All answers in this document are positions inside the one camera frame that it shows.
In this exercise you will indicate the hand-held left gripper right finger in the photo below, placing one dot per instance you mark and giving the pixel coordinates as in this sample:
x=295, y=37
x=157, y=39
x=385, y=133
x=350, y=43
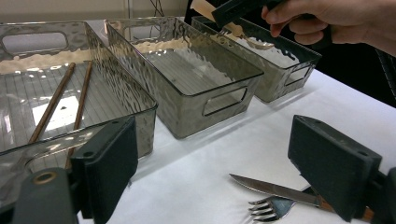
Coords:
x=333, y=168

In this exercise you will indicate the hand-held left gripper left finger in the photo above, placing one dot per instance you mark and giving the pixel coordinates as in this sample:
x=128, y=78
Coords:
x=107, y=168

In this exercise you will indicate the wooden spoon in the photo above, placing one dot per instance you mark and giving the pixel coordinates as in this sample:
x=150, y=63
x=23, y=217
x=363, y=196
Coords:
x=200, y=6

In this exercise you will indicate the smoky clear plastic bin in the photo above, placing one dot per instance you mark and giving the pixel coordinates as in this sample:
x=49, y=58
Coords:
x=193, y=77
x=102, y=81
x=280, y=74

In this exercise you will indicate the dark brown chopstick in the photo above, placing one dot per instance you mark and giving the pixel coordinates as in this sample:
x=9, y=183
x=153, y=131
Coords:
x=51, y=104
x=81, y=102

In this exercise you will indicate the white table cover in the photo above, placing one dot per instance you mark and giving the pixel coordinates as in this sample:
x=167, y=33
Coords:
x=218, y=149

